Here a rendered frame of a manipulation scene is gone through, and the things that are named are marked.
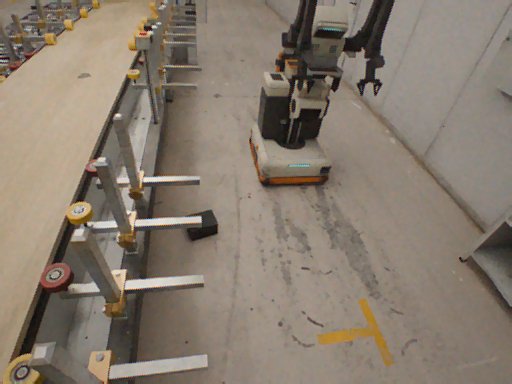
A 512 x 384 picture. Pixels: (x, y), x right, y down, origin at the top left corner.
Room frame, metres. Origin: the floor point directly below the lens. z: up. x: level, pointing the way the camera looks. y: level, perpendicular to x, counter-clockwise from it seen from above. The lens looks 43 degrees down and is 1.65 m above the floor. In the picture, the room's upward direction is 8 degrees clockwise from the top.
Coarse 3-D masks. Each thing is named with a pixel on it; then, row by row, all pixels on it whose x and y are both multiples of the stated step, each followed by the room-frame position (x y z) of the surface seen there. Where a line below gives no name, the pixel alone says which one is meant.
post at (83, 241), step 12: (72, 240) 0.33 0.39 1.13; (84, 240) 0.34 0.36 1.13; (84, 252) 0.33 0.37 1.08; (96, 252) 0.35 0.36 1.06; (84, 264) 0.33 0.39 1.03; (96, 264) 0.34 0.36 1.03; (96, 276) 0.33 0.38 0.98; (108, 276) 0.35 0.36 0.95; (108, 288) 0.34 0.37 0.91; (108, 300) 0.33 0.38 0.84
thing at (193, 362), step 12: (156, 360) 0.20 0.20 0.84; (168, 360) 0.20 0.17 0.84; (180, 360) 0.21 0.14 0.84; (192, 360) 0.21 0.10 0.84; (204, 360) 0.21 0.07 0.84; (120, 372) 0.16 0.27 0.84; (132, 372) 0.16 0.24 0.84; (144, 372) 0.17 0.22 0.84; (156, 372) 0.17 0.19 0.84; (168, 372) 0.18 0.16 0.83; (180, 372) 0.18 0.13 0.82
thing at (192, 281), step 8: (128, 280) 0.41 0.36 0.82; (136, 280) 0.42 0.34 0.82; (144, 280) 0.42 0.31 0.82; (152, 280) 0.42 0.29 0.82; (160, 280) 0.43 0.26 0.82; (168, 280) 0.43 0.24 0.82; (176, 280) 0.44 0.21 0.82; (184, 280) 0.44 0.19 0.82; (192, 280) 0.44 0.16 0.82; (200, 280) 0.45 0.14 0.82; (72, 288) 0.36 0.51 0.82; (80, 288) 0.36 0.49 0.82; (88, 288) 0.37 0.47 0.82; (96, 288) 0.37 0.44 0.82; (128, 288) 0.39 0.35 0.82; (136, 288) 0.39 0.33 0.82; (144, 288) 0.40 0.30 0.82; (152, 288) 0.40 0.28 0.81; (160, 288) 0.41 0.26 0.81; (168, 288) 0.41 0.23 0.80; (176, 288) 0.42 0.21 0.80; (184, 288) 0.43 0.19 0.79; (64, 296) 0.33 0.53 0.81; (72, 296) 0.34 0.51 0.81; (80, 296) 0.35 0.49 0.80; (88, 296) 0.35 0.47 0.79
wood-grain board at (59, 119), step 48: (144, 0) 4.26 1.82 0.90; (48, 48) 2.10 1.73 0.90; (96, 48) 2.20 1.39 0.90; (0, 96) 1.30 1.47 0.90; (48, 96) 1.36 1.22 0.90; (96, 96) 1.42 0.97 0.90; (0, 144) 0.89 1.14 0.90; (48, 144) 0.93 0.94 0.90; (96, 144) 0.99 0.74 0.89; (0, 192) 0.62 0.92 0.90; (48, 192) 0.66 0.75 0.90; (0, 240) 0.43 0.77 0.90; (48, 240) 0.46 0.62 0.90; (0, 288) 0.29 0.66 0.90; (0, 336) 0.17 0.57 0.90
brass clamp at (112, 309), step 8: (112, 272) 0.43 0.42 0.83; (120, 280) 0.40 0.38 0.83; (120, 288) 0.38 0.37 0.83; (120, 296) 0.35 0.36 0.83; (104, 304) 0.32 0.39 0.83; (112, 304) 0.33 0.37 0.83; (120, 304) 0.33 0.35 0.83; (104, 312) 0.31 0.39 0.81; (112, 312) 0.31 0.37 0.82; (120, 312) 0.31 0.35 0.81
